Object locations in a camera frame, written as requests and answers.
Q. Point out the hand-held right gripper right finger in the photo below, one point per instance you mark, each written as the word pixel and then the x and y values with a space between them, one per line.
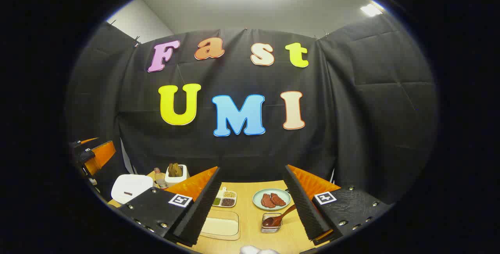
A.
pixel 306 211

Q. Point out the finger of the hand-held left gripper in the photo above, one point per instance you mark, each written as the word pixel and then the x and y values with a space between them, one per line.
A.
pixel 102 156
pixel 88 140

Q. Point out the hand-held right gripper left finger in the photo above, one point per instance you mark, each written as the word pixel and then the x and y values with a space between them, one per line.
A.
pixel 199 211

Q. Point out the brown wooden spoon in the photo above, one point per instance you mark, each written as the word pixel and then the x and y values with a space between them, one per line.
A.
pixel 283 214

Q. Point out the clear glass rice tray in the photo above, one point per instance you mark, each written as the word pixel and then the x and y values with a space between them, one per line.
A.
pixel 218 238

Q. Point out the clear chopstick holder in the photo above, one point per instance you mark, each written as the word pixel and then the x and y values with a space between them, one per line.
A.
pixel 271 228

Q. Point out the white rice cooker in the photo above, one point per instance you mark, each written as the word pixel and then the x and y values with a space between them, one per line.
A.
pixel 131 187

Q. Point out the red meat piece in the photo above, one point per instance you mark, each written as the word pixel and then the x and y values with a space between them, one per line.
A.
pixel 278 199
pixel 267 201

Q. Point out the white divided bean dish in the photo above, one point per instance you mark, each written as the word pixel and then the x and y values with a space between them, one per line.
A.
pixel 228 198

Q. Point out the white toaster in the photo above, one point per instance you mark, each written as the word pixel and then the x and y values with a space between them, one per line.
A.
pixel 177 180

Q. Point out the brown toast slice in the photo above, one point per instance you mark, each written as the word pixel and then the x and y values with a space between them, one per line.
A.
pixel 179 170
pixel 171 170

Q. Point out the pale green plate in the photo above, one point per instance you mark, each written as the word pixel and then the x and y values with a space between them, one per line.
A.
pixel 258 199

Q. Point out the clear plastic bottle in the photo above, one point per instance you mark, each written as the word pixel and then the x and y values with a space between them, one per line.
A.
pixel 158 176

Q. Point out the black backdrop cloth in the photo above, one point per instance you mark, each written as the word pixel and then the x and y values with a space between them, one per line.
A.
pixel 234 152

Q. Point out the ceiling light panel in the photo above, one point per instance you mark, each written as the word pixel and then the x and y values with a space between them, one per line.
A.
pixel 370 10

